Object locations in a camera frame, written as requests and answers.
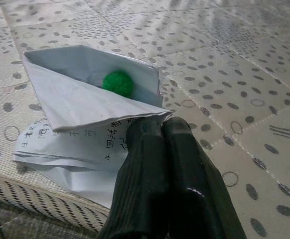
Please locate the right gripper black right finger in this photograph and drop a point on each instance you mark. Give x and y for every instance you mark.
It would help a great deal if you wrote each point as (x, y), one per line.
(197, 194)

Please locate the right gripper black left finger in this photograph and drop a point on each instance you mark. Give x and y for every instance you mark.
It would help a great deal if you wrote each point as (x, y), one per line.
(142, 179)

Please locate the white handwritten paper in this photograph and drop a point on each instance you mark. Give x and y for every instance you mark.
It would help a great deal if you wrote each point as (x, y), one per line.
(67, 99)

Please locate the green pompom ball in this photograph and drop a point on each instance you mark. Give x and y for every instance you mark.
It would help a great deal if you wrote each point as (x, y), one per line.
(117, 83)

